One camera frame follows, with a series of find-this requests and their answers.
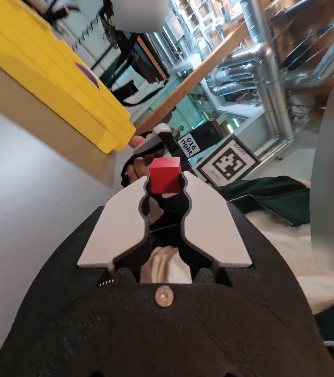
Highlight wooden post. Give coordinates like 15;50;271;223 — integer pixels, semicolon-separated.
134;20;251;136

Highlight person's clothed torso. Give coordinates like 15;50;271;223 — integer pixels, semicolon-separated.
140;206;334;377

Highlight black framed marker sign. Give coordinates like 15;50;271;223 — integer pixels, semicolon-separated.
196;133;261;188

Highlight purple tape roll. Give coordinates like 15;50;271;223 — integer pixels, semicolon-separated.
75;63;100;89

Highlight red cube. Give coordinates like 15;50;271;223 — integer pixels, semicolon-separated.
149;157;181;194

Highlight person's right hand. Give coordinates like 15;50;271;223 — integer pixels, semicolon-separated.
127;135;153;184

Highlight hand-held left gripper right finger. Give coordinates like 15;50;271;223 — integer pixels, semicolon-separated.
181;171;253;268

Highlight yellow plastic bin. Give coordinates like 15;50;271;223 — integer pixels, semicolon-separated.
0;0;136;154

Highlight black standing desk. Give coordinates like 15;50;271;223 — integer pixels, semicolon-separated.
108;29;169;106

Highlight silver ventilation ducts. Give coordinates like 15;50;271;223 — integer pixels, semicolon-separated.
152;0;334;148

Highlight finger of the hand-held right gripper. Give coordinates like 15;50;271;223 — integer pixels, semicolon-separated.
132;123;172;155

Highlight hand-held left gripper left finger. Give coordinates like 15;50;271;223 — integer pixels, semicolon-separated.
77;176;150;269

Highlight person's right forearm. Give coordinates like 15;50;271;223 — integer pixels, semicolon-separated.
215;176;312;227

